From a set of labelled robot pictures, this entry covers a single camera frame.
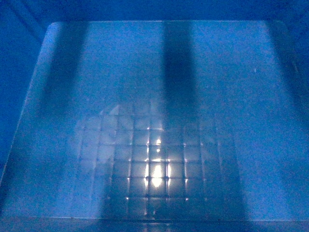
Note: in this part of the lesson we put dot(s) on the large blue plastic crate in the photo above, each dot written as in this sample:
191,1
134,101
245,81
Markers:
154,115

